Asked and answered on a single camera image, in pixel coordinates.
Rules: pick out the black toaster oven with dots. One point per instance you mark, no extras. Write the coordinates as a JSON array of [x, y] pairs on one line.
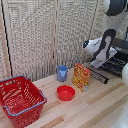
[[118, 63]]

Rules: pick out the red shopping basket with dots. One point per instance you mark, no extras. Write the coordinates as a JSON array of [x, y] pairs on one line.
[[20, 100]]

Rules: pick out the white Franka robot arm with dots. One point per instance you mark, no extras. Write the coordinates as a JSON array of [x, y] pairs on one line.
[[115, 23]]

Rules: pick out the blue plastic cup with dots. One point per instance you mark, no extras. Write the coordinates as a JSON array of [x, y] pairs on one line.
[[62, 73]]

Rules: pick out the black oven tray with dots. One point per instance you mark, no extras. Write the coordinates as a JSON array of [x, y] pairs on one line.
[[97, 75]]

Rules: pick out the beige folding screen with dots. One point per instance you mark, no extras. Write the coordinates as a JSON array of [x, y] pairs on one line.
[[50, 36]]

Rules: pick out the red plastic bowl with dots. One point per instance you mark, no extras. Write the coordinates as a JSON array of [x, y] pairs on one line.
[[65, 92]]

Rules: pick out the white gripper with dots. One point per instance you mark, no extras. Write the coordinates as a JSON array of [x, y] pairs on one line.
[[100, 50]]

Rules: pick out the orange yellow food box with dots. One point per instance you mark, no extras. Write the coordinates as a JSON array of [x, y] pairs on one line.
[[81, 77]]

